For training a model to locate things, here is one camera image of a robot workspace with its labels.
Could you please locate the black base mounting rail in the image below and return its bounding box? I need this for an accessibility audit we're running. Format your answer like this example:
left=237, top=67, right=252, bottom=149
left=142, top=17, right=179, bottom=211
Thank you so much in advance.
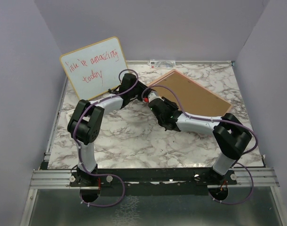
left=70, top=167, right=237, bottom=196

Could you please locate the small whiteboard with red writing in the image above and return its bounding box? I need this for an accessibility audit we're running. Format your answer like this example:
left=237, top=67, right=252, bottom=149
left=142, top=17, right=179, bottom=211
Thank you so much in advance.
left=59, top=37, right=128, bottom=100

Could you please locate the aluminium front rail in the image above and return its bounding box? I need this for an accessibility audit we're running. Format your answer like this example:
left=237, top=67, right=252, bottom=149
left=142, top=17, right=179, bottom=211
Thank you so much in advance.
left=29, top=168, right=279, bottom=189

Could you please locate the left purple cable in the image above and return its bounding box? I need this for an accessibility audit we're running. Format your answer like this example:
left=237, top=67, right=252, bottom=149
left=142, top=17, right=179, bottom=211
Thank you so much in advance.
left=72, top=69, right=140, bottom=208

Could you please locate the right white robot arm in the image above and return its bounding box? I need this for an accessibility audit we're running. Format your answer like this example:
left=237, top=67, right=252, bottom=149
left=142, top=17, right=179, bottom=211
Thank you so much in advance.
left=145, top=96, right=252, bottom=184

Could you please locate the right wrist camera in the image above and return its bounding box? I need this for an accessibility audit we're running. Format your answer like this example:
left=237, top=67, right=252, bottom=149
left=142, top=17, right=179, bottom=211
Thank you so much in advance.
left=143, top=91, right=161, bottom=103

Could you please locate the white label strip at wall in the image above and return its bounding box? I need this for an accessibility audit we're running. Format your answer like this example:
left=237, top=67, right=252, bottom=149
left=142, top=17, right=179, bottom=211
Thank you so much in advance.
left=148, top=60, right=176, bottom=69

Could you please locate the pink wooden photo frame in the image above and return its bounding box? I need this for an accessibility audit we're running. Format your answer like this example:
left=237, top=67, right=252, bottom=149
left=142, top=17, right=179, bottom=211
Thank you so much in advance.
left=148, top=69, right=232, bottom=117

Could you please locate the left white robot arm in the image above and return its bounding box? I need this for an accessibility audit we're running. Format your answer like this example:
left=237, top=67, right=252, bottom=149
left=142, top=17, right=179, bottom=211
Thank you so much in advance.
left=67, top=69, right=147, bottom=186

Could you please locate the metal angle bracket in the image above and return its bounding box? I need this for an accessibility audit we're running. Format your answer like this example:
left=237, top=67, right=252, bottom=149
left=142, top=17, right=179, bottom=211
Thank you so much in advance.
left=65, top=109, right=74, bottom=123

